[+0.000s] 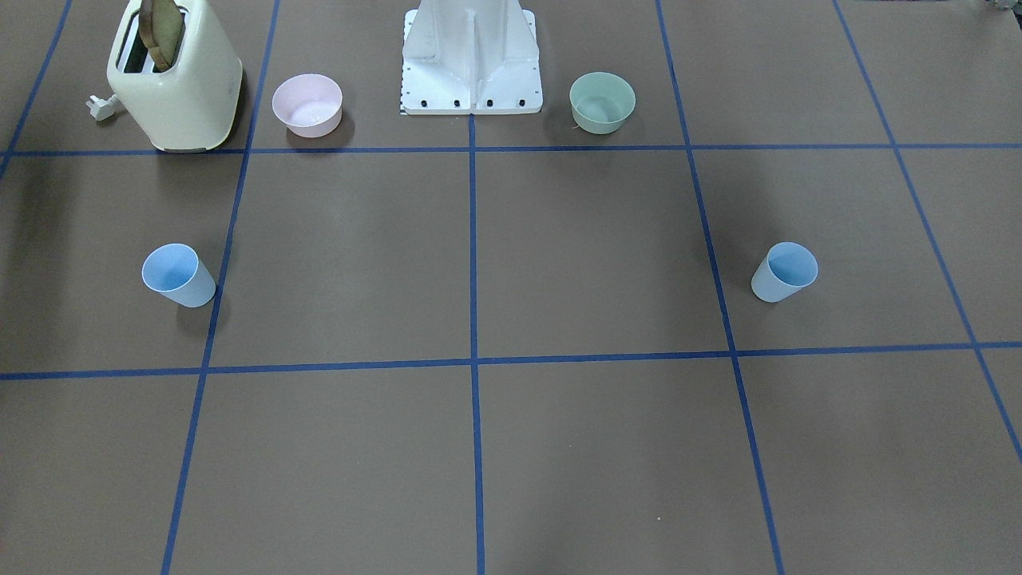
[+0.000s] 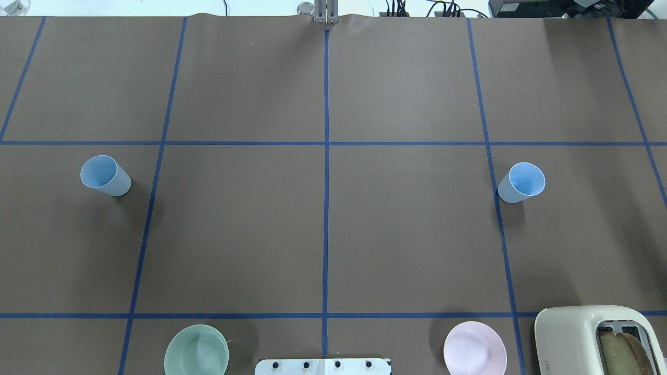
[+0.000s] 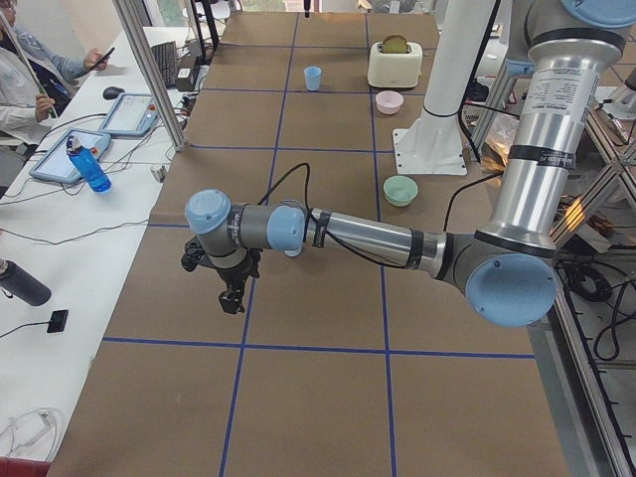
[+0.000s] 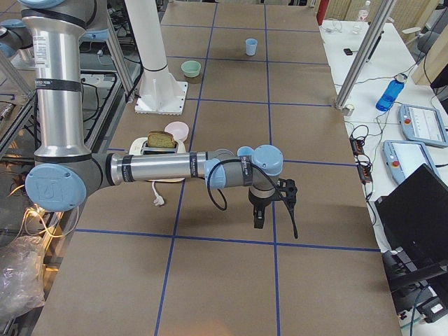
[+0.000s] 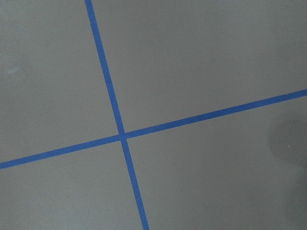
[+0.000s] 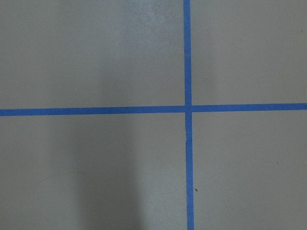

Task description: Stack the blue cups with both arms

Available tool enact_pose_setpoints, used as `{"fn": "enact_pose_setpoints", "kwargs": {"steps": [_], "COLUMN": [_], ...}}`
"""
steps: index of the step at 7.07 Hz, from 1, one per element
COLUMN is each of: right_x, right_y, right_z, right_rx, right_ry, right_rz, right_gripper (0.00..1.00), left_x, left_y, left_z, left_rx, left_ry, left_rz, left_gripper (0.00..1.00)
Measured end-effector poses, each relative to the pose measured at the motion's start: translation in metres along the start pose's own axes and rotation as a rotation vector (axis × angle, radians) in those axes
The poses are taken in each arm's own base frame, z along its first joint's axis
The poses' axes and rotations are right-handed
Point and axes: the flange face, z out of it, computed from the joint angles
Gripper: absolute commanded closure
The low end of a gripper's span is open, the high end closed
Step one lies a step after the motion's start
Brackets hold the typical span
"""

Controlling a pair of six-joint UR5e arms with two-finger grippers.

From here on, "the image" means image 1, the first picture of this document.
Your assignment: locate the light blue cup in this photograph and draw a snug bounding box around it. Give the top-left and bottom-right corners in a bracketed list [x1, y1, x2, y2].
[751, 241, 820, 304]
[140, 243, 216, 308]

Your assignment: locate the green plastic bowl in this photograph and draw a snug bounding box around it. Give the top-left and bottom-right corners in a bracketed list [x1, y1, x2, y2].
[568, 70, 636, 135]

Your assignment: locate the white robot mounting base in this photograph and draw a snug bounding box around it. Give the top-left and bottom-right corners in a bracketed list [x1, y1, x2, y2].
[399, 1, 544, 116]

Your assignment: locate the pink plastic bowl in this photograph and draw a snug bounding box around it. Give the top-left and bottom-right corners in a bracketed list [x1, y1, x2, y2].
[271, 73, 343, 138]

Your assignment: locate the cream white toaster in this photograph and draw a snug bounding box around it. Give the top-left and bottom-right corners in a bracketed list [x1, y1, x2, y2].
[106, 1, 244, 153]

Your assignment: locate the brown bread slice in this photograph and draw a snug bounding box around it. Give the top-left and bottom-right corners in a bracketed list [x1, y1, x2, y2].
[138, 0, 184, 73]

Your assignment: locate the white toaster plug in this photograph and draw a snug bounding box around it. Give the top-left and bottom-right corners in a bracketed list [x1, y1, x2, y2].
[86, 94, 121, 121]

